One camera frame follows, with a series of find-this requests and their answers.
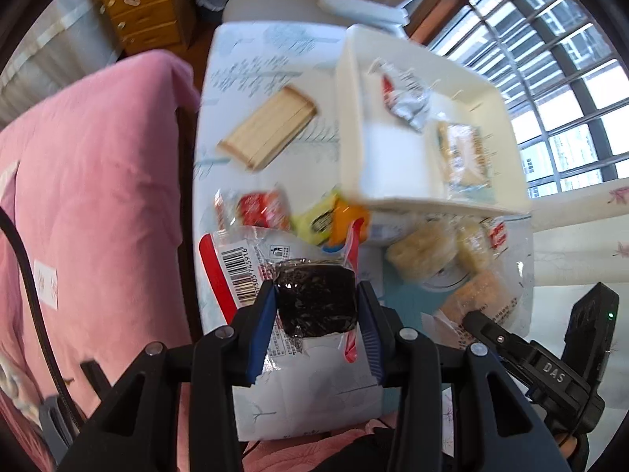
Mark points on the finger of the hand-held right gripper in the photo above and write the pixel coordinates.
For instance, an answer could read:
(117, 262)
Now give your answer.
(496, 337)

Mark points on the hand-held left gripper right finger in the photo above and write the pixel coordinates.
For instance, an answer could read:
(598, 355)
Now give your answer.
(371, 337)

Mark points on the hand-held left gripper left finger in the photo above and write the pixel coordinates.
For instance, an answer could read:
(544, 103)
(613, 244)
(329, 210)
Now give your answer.
(263, 329)

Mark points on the clear rice cracker packet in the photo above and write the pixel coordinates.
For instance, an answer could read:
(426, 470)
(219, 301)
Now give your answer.
(484, 290)
(471, 248)
(422, 250)

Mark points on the clear seaweed snack packet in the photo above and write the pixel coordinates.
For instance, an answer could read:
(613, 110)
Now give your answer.
(314, 300)

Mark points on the white orange snack packet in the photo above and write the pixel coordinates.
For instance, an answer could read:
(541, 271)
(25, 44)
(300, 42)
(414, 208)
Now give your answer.
(351, 216)

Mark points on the small red snack packet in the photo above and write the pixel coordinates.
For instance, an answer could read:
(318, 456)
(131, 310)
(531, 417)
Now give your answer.
(255, 206)

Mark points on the white plastic tray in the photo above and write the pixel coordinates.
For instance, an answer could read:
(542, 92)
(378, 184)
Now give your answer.
(393, 167)

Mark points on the yellow-green snack packet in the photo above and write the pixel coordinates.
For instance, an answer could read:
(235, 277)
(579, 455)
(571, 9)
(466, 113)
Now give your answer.
(314, 221)

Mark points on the beige red-edged snack packet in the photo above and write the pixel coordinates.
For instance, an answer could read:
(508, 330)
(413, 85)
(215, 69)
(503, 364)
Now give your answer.
(464, 157)

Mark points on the pink blanket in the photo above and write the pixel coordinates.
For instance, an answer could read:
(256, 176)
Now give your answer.
(98, 182)

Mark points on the white cloth label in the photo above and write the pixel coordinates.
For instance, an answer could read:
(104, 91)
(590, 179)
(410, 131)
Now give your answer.
(46, 282)

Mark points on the window with black grille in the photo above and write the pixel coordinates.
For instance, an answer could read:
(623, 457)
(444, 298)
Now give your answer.
(565, 108)

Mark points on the silver red snack packet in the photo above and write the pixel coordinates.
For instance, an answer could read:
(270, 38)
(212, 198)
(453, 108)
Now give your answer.
(408, 101)

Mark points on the white printed tablecloth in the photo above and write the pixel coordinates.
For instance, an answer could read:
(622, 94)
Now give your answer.
(245, 73)

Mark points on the white office chair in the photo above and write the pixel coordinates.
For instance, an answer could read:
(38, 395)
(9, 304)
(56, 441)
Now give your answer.
(363, 10)

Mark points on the wooden drawer cabinet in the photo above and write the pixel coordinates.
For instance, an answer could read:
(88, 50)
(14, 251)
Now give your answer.
(147, 10)

